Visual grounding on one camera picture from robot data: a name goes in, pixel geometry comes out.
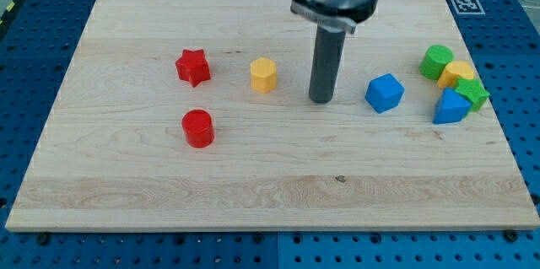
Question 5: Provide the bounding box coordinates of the blue triangle block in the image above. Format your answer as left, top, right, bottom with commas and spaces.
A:
432, 88, 472, 124

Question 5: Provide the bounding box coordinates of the yellow hexagon block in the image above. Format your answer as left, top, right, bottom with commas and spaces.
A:
250, 57, 277, 93

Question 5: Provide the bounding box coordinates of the red cylinder block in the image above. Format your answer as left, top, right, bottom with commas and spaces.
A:
181, 109, 214, 148

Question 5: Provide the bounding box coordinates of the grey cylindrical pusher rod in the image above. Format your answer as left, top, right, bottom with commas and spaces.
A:
309, 25, 346, 104

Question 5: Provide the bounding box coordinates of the wooden board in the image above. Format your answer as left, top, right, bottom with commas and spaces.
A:
6, 0, 539, 233

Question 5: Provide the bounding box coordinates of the red star block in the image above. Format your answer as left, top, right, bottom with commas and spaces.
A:
175, 49, 211, 88

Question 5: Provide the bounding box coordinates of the blue cube block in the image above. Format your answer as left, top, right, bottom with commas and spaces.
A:
365, 73, 405, 114

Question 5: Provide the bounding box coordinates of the green cylinder block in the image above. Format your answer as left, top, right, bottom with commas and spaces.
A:
418, 45, 454, 80

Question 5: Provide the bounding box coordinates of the yellow rounded block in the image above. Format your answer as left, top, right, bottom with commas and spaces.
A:
436, 61, 475, 89

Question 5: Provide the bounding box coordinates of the green star block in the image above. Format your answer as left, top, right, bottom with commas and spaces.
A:
453, 78, 490, 112

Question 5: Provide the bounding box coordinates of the white fiducial marker tag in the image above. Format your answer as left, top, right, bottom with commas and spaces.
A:
450, 0, 485, 15

